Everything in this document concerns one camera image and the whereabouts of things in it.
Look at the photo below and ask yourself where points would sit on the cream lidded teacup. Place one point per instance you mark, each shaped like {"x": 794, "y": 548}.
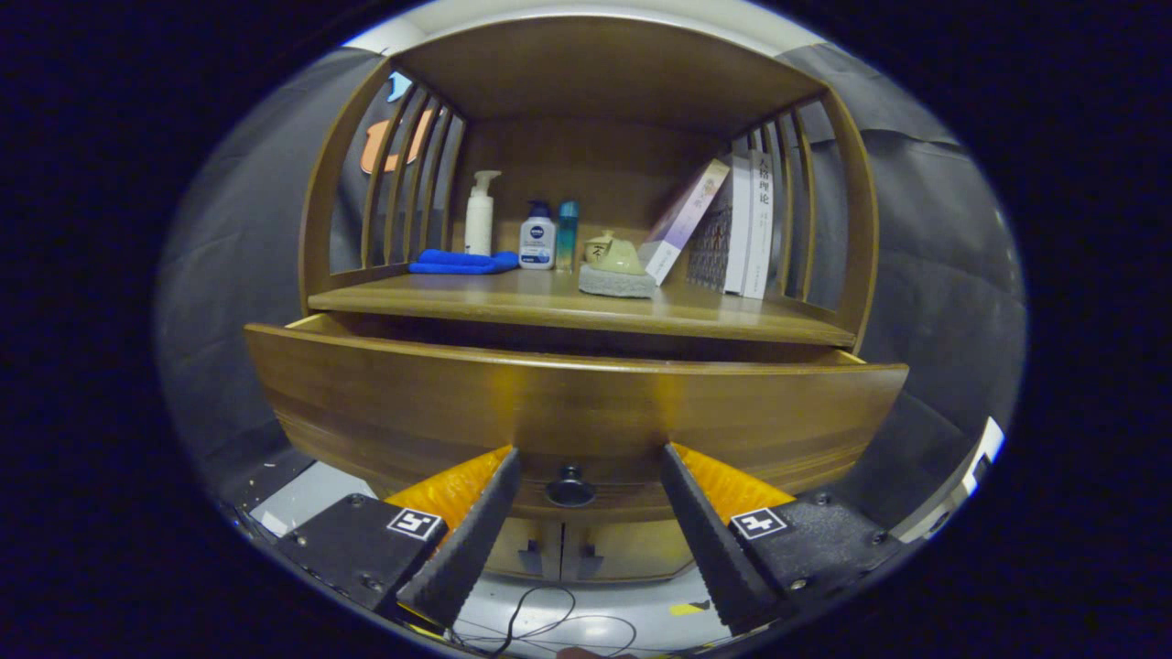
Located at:
{"x": 597, "y": 245}

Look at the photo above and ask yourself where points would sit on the white panel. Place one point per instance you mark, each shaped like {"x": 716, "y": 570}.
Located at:
{"x": 989, "y": 448}

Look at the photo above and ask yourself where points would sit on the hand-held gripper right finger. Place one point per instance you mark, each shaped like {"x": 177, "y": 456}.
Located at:
{"x": 714, "y": 540}

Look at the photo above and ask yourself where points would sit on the plain white book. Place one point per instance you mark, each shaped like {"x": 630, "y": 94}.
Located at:
{"x": 738, "y": 229}

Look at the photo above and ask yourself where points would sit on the wooden countertop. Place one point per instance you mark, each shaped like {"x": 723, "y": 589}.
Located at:
{"x": 513, "y": 297}

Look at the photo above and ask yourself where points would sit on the blue cloth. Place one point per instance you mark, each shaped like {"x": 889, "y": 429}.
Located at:
{"x": 458, "y": 263}

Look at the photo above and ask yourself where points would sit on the teal bottle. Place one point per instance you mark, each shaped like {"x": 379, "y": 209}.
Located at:
{"x": 567, "y": 238}

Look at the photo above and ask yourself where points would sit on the wooden cabinet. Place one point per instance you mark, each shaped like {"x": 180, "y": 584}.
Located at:
{"x": 604, "y": 73}

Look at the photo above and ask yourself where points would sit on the purple and white book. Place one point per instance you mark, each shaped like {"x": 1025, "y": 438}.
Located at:
{"x": 682, "y": 224}

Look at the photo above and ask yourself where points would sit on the yellow floor tape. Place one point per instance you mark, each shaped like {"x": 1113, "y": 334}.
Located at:
{"x": 689, "y": 608}

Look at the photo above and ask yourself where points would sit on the wooden cabinet door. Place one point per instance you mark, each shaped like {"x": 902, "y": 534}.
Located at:
{"x": 513, "y": 549}
{"x": 632, "y": 549}

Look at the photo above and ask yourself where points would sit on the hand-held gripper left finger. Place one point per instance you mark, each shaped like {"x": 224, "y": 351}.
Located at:
{"x": 472, "y": 540}

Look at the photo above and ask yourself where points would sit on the white bottle blue cap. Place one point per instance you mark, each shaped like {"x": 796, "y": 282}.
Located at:
{"x": 537, "y": 243}

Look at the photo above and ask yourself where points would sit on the white pump bottle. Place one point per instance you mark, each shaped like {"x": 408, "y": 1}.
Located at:
{"x": 479, "y": 224}

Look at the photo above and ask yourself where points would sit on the wooden drawer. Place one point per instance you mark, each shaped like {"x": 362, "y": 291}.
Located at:
{"x": 568, "y": 412}

